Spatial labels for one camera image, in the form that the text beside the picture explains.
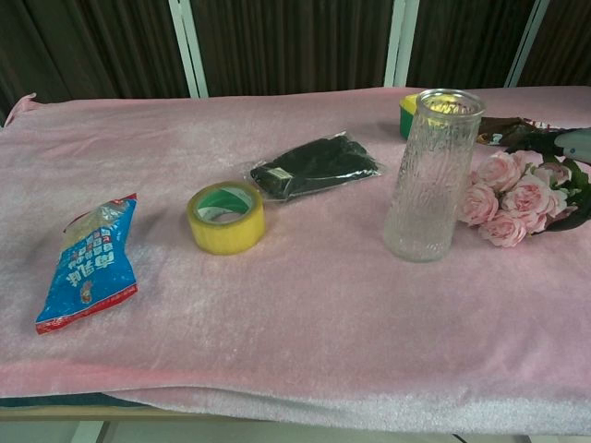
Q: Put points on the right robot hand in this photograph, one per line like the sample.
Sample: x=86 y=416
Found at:
x=576 y=145

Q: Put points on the pink rose bouquet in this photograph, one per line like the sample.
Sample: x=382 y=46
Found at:
x=522 y=196

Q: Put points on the clear textured glass vase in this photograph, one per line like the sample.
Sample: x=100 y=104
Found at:
x=427 y=207

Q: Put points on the brown snack wrapper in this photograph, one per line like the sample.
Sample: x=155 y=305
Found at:
x=503 y=125

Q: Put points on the dark brown slatted screen panel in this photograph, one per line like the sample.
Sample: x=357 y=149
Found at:
x=466 y=41
x=88 y=46
x=295 y=44
x=568 y=41

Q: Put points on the yellow lidded green container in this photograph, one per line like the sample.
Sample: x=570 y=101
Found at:
x=406 y=119

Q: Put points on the black gloves in plastic bag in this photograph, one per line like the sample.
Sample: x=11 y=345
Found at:
x=318 y=164

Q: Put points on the pink plush table cloth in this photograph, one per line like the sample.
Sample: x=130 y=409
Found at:
x=295 y=323

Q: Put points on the yellow packing tape roll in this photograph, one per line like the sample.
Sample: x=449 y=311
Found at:
x=231 y=237

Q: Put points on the blue snack bag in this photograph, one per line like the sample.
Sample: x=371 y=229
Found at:
x=92 y=277

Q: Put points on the white screen frame post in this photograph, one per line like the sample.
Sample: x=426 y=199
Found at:
x=189 y=51
x=526 y=44
x=398 y=44

